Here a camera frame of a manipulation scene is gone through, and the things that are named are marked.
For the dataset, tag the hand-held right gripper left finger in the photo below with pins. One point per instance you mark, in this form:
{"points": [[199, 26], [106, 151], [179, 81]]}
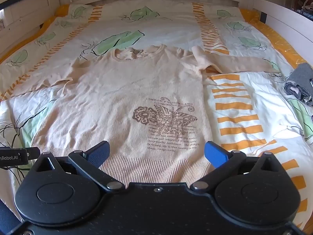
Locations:
{"points": [[99, 153]]}

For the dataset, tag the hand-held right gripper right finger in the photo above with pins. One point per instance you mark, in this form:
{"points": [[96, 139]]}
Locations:
{"points": [[215, 153]]}

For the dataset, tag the beige printed sweater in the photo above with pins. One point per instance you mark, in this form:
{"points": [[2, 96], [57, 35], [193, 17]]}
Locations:
{"points": [[127, 98]]}

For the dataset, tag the leaf print blanket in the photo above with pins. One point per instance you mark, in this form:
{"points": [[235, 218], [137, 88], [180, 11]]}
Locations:
{"points": [[244, 107]]}

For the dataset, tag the folded grey cloth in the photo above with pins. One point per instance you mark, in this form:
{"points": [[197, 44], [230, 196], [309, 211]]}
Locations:
{"points": [[299, 84]]}

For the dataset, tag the yellow bed sheet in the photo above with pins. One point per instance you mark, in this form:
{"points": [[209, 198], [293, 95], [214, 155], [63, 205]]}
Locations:
{"points": [[288, 44]]}

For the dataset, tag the white bed frame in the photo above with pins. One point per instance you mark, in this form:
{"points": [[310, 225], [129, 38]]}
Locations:
{"points": [[281, 17]]}

